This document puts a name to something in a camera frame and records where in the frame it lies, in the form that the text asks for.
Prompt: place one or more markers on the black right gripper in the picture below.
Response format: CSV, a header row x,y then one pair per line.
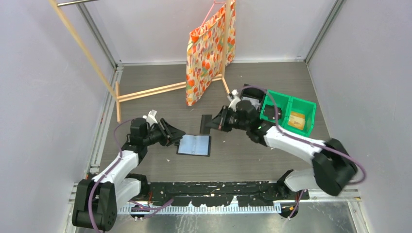
x,y
218,122

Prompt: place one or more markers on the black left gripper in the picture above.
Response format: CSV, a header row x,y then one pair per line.
x,y
176,134

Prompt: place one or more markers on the dark credit card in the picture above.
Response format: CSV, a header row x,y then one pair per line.
x,y
271,114
204,129

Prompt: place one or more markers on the black card holder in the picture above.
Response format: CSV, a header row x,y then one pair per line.
x,y
194,145

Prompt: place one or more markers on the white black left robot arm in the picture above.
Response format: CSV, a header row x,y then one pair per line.
x,y
98,199

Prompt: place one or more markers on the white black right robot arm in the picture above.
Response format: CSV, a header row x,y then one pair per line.
x,y
332,168

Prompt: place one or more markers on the white card in black bin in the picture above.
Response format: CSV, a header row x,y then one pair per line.
x,y
255,103

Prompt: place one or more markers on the yellow cards in green bin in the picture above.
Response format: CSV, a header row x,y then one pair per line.
x,y
297,120

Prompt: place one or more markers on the black storage bin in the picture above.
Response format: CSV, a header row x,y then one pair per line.
x,y
253,93

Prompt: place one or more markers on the green double storage bin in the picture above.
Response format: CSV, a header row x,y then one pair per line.
x,y
287,104

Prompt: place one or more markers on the floral fabric bag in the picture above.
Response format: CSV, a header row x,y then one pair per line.
x,y
205,51

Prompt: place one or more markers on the pink clothes hanger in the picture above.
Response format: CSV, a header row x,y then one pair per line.
x,y
215,2

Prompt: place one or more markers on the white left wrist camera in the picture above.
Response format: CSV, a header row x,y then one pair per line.
x,y
151,117

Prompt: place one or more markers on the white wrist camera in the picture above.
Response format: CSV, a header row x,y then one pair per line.
x,y
234,99
151,117

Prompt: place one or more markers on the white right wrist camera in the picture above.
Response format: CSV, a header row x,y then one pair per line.
x,y
234,99

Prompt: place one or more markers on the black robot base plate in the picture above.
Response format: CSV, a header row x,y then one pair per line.
x,y
214,194

